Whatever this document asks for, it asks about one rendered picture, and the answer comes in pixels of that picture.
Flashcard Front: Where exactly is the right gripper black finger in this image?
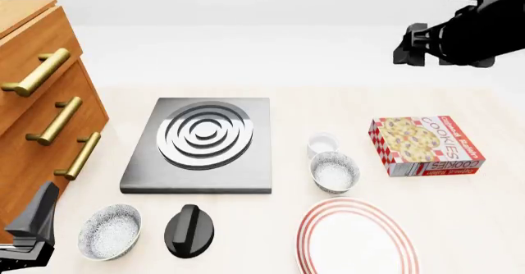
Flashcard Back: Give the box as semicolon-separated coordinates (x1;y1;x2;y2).
392;37;428;67
437;52;495;70

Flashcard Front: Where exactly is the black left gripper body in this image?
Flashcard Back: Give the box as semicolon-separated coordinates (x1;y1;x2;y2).
0;239;57;271

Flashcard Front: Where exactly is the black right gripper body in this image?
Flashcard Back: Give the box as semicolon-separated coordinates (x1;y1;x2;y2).
404;22;448;60

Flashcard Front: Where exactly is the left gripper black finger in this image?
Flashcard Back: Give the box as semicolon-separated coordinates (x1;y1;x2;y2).
4;180;61;248

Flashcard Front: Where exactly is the patterned black white bowl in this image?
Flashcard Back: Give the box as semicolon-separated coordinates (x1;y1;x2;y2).
77;203;143;262
308;150;362;194

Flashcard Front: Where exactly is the small white ramekin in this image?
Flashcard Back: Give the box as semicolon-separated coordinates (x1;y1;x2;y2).
306;132;343;158

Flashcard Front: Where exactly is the flat black stove plate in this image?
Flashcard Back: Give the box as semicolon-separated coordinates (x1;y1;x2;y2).
119;97;273;195

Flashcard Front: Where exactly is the white plate with red rings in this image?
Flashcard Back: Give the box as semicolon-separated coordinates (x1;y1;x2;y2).
295;196;422;274

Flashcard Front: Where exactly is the printed cookies box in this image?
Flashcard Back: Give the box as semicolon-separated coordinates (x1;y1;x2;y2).
367;114;487;178

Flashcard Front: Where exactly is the round black stove knob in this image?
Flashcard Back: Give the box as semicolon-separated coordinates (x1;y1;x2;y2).
163;203;216;259

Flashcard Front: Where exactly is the large wooden drawer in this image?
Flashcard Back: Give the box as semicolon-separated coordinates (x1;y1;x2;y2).
0;5;84;136

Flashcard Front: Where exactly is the wooden cabinet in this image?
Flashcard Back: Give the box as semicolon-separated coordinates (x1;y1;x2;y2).
0;0;110;244

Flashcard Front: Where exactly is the long brass drawer handle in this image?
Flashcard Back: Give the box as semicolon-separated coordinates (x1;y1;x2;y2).
0;48;72;98

